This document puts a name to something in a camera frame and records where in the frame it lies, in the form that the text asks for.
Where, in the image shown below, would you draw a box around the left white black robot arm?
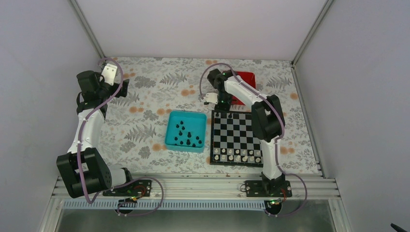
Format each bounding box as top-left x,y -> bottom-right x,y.
56,67 -> 135,198

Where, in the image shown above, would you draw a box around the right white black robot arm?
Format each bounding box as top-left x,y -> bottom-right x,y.
207,69 -> 285,197

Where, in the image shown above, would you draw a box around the black white chess board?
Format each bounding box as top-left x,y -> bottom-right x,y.
210,110 -> 263,168

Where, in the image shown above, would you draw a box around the white chess pieces row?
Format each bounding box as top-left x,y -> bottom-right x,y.
210,148 -> 263,164

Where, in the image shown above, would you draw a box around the red plastic tray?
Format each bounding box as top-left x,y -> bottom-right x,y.
231,72 -> 256,105

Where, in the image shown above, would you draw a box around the teal plastic tray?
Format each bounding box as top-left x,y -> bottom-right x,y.
164,111 -> 207,153

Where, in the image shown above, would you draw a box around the floral patterned table mat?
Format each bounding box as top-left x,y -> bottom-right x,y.
98,57 -> 319,174

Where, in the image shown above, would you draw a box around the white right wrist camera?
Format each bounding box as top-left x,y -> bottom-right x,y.
204,92 -> 218,105

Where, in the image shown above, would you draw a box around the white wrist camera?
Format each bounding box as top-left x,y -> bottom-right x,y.
204,92 -> 218,105
101,63 -> 118,86

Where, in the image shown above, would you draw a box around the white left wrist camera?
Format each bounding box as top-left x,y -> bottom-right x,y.
101,63 -> 118,86

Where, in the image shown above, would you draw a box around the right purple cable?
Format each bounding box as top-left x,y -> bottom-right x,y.
198,62 -> 308,218

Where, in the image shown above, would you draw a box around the purple cable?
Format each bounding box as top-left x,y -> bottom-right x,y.
76,58 -> 164,218
198,62 -> 308,218

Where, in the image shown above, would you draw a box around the aluminium corner frame post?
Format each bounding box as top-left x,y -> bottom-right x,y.
68,0 -> 106,58

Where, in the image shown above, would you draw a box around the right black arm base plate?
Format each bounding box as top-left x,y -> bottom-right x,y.
244,180 -> 293,198

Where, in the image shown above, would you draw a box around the aluminium rail frame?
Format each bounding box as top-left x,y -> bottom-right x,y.
40,174 -> 351,232

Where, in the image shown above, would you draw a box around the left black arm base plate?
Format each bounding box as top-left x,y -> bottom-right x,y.
102,179 -> 152,198

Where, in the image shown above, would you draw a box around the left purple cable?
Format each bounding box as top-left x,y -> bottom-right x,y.
76,58 -> 164,218

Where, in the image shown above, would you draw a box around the right aluminium corner post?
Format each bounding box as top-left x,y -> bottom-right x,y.
292,0 -> 334,68

